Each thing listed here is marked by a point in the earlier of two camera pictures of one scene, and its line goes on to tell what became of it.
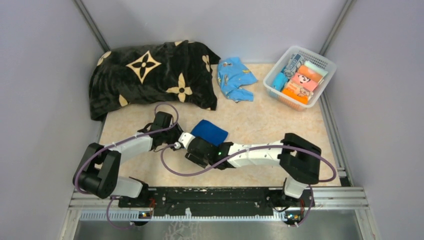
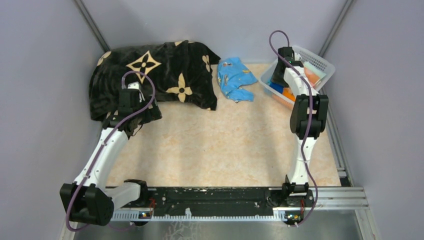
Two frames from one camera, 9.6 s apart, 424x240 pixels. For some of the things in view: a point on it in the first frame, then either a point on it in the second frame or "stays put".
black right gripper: [195, 159] → [275, 80]
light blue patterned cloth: [232, 74] stays put
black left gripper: [178, 131] → [152, 113]
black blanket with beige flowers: [175, 71] stays put
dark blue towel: [206, 129] → [276, 86]
